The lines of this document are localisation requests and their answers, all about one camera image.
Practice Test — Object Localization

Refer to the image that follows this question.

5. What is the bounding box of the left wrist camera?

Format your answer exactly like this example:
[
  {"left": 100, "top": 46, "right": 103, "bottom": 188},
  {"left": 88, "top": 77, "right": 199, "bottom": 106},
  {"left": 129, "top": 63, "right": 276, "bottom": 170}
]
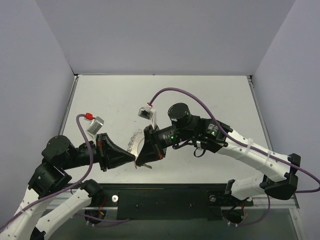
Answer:
[{"left": 86, "top": 116, "right": 104, "bottom": 141}]

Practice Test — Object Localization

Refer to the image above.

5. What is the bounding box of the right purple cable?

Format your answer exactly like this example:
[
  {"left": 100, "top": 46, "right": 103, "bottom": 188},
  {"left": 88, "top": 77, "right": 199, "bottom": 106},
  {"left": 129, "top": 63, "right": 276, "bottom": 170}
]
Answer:
[{"left": 147, "top": 87, "right": 320, "bottom": 227}]

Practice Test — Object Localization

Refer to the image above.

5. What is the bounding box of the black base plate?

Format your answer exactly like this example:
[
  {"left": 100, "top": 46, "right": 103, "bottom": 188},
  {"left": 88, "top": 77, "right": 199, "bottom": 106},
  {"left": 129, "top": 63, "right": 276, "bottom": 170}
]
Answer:
[{"left": 84, "top": 183, "right": 253, "bottom": 221}]

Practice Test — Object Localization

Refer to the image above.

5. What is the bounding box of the silver key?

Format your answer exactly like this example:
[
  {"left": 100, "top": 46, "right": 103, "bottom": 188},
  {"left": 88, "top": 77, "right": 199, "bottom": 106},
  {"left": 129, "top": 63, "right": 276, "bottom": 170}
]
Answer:
[{"left": 139, "top": 163, "right": 152, "bottom": 169}]

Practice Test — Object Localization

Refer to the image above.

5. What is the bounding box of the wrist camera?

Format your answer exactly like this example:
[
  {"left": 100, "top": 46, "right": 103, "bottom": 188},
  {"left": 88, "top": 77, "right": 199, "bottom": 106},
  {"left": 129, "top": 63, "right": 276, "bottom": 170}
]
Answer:
[
  {"left": 138, "top": 103, "right": 157, "bottom": 129},
  {"left": 86, "top": 116, "right": 104, "bottom": 141}
]

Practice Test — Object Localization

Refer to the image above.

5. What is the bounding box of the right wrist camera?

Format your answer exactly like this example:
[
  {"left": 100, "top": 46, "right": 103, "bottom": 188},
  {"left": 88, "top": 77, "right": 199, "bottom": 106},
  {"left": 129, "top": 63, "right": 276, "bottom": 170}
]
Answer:
[{"left": 138, "top": 103, "right": 157, "bottom": 129}]

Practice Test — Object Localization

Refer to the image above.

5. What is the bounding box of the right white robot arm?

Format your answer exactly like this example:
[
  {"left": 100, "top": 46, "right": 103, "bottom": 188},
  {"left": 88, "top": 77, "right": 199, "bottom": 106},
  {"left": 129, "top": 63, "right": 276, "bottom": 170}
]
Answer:
[{"left": 135, "top": 102, "right": 301, "bottom": 205}]

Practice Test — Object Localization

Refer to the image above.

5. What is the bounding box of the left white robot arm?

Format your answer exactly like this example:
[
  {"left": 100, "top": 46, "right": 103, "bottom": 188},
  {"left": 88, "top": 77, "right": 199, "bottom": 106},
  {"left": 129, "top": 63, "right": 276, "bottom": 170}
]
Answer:
[{"left": 0, "top": 133, "right": 135, "bottom": 240}]

